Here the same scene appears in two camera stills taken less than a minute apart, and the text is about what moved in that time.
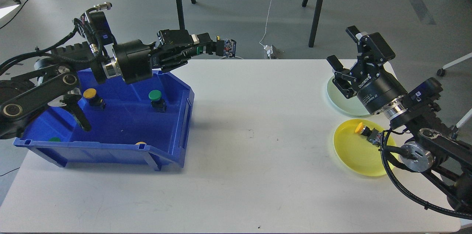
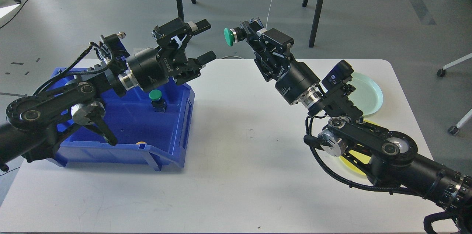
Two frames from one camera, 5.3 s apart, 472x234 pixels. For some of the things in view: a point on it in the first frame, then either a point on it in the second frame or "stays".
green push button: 158,104 stays
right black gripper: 375,86 → 294,79
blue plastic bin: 147,119 stays
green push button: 226,48 → 233,35
